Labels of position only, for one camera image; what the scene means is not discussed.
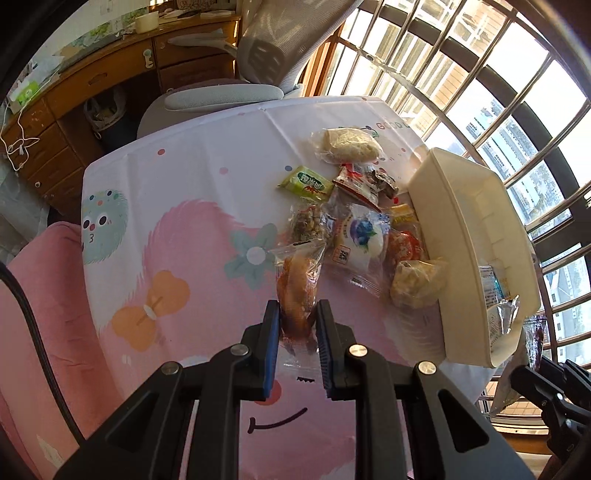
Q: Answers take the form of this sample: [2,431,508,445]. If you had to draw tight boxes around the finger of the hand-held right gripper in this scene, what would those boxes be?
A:
[540,357,591,402]
[510,364,591,464]

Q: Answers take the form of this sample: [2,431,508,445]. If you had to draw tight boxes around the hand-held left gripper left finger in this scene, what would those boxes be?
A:
[54,299,282,480]

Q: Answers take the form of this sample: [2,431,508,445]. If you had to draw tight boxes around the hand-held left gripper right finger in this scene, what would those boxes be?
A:
[315,299,539,480]

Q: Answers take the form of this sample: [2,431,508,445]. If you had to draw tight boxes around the dark red snack packet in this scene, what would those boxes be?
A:
[522,314,549,370]

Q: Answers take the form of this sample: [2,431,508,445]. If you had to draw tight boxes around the brown bread clear packet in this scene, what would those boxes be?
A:
[269,239,328,365]

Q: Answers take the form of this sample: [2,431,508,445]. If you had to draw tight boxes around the puffed snack clear packet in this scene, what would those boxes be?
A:
[389,258,450,309]

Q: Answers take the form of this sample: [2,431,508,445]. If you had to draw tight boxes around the white blueberry print packet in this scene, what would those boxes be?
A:
[323,203,393,296]

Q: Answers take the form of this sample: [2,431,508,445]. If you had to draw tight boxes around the blue foil snack packet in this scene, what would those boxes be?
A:
[478,265,504,296]

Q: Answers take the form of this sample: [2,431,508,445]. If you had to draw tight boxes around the brown nut bar packet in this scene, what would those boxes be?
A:
[288,203,338,245]

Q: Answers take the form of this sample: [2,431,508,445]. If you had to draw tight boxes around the red orange snack packet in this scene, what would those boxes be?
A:
[385,230,426,273]

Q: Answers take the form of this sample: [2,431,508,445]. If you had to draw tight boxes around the green snack packet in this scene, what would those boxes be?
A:
[277,165,335,201]

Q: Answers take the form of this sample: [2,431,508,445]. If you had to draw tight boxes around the white plastic bin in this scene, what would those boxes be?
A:
[406,147,542,368]

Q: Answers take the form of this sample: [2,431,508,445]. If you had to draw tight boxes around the small yellow snack packet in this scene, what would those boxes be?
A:
[390,204,419,227]

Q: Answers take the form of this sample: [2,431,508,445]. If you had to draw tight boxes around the red packet with dark cake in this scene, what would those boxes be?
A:
[332,162,400,204]

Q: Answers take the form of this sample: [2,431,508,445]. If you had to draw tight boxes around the pink cartoon printed tablecloth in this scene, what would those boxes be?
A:
[81,95,497,480]

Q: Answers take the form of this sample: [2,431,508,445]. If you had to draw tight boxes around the pale noodle cake packet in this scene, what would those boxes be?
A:
[310,128,385,163]

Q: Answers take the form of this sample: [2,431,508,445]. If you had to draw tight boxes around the waste bin with bag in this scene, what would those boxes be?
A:
[83,88,130,153]

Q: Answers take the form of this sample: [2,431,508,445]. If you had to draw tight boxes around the white lace cover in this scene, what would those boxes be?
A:
[0,166,51,264]

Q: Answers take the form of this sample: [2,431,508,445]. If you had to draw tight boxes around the grey mesh office chair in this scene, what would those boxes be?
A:
[136,0,365,139]

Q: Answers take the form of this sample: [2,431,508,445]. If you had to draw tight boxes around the metal window grille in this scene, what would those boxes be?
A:
[295,0,591,435]

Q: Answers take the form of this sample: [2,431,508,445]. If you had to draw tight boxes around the wooden desk with drawers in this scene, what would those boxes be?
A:
[0,11,243,204]

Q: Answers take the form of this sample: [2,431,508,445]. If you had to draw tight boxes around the white round container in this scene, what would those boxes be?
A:
[135,11,161,34]

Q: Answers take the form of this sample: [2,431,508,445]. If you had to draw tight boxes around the green tissue box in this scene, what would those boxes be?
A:
[7,80,42,112]

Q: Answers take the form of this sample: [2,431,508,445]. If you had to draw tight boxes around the black cable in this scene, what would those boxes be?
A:
[0,261,88,444]

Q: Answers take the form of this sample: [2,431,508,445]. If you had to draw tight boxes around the white charging cable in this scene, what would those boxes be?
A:
[0,104,40,174]

